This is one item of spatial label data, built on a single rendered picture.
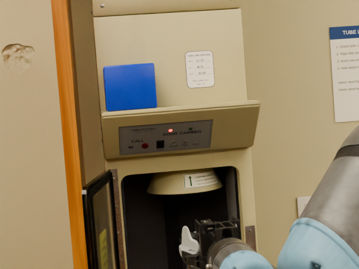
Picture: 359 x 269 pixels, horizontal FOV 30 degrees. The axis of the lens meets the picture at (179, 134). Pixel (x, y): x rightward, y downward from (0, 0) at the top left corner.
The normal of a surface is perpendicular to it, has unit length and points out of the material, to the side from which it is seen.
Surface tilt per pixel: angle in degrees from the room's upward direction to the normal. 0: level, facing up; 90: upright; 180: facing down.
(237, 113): 135
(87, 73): 90
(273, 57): 90
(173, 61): 90
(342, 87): 90
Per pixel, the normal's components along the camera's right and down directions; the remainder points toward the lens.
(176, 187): -0.22, -0.34
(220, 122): 0.15, 0.73
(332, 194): -0.63, -0.64
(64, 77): 0.13, 0.04
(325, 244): -0.42, -0.56
